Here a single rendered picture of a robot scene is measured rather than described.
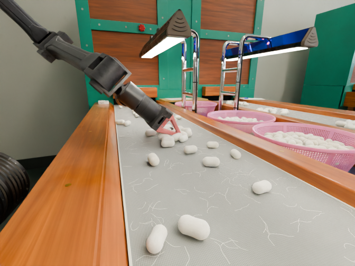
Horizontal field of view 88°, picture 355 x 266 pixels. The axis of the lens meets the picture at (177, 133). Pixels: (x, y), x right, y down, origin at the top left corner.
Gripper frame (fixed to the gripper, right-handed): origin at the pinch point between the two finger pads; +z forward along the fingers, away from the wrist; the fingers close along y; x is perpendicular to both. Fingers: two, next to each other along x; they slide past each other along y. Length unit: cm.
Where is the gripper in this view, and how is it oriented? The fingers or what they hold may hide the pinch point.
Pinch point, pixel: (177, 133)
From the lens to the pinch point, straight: 55.3
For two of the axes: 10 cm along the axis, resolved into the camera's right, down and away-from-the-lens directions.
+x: -6.2, 7.8, -0.1
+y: -3.4, -2.6, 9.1
